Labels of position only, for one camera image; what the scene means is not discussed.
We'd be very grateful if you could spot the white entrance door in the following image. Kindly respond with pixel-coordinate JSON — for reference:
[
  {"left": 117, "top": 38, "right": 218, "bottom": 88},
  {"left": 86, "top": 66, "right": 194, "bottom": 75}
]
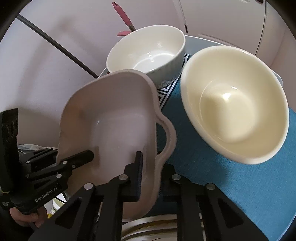
[{"left": 175, "top": 0, "right": 265, "bottom": 54}]

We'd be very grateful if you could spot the pink handled mop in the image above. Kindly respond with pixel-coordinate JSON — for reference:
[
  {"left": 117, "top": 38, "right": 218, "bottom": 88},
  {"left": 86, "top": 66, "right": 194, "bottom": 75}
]
[{"left": 112, "top": 1, "right": 136, "bottom": 37}]

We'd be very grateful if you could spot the plain white plate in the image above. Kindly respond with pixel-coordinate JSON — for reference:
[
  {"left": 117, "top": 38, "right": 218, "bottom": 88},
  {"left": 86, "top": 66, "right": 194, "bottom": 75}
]
[{"left": 121, "top": 214, "right": 177, "bottom": 240}]

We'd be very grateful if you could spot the pink square handled dish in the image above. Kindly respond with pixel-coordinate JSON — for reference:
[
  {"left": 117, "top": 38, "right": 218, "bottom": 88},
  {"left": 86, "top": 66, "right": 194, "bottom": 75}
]
[{"left": 57, "top": 70, "right": 177, "bottom": 222}]

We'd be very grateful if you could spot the cream yellow bowl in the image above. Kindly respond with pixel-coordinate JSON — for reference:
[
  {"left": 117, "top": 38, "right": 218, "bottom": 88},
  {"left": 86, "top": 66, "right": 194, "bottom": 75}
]
[{"left": 180, "top": 46, "right": 290, "bottom": 165}]

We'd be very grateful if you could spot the white ceramic bowl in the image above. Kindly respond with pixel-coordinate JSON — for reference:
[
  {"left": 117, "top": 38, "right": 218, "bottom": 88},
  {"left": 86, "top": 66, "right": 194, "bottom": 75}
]
[{"left": 106, "top": 25, "right": 186, "bottom": 89}]

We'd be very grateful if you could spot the left hand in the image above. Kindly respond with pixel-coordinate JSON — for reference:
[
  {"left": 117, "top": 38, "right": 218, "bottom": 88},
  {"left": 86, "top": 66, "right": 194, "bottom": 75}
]
[{"left": 10, "top": 206, "right": 48, "bottom": 228}]

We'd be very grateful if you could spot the teal patterned tablecloth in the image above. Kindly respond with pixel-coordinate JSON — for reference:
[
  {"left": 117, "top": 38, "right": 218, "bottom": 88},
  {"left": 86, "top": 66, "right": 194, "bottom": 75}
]
[{"left": 147, "top": 53, "right": 296, "bottom": 241}]

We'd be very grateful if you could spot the black clothes rack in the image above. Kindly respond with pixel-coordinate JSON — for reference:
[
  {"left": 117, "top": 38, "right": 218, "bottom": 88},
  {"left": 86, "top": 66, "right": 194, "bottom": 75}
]
[{"left": 16, "top": 14, "right": 98, "bottom": 79}]

